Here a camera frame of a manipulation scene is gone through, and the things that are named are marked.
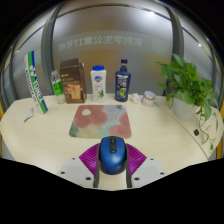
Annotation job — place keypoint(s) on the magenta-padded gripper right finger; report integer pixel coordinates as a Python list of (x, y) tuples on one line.
[(140, 166)]

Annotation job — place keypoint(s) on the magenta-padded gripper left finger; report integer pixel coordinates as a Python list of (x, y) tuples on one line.
[(83, 166)]

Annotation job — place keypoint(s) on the blue computer mouse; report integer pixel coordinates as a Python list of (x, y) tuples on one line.
[(113, 154)]

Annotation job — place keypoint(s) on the floral pastel mouse pad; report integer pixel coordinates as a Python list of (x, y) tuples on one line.
[(100, 120)]

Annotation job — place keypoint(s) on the small black table socket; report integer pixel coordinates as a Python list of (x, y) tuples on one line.
[(196, 132)]

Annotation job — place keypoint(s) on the small white pink jar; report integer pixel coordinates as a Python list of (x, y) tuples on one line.
[(148, 99)]

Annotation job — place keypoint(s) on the crumpled white tissue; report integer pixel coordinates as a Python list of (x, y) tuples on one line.
[(135, 98)]

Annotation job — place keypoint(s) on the small white foil packet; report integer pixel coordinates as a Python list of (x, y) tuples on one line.
[(28, 114)]

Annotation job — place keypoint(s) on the clear green-labelled drink bottle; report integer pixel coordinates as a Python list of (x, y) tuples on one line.
[(57, 87)]

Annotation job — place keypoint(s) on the white blue-capped lotion bottle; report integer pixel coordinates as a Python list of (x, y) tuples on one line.
[(98, 84)]

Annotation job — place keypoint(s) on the brown cardboard box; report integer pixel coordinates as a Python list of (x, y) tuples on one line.
[(73, 82)]

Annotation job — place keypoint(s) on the dark blue shampoo bottle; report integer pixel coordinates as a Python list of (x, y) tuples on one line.
[(122, 83)]

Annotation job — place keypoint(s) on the green potted plant white pot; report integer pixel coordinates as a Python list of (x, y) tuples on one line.
[(186, 88)]

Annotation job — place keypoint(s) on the white green shuttlecock tube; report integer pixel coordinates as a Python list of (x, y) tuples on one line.
[(35, 83)]

